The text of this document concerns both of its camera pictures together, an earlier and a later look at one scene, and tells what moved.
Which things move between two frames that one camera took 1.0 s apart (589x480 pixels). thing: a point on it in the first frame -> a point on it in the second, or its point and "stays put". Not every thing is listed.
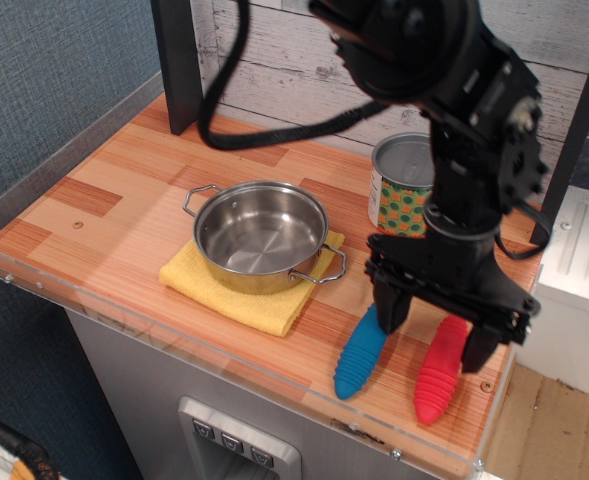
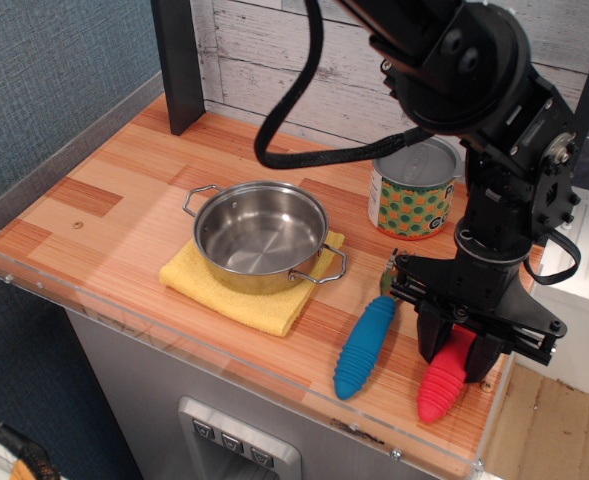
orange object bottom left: (21, 471) stays put
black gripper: (453, 265) -> (481, 288)
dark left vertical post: (177, 40) stays put
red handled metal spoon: (439, 368) stays put
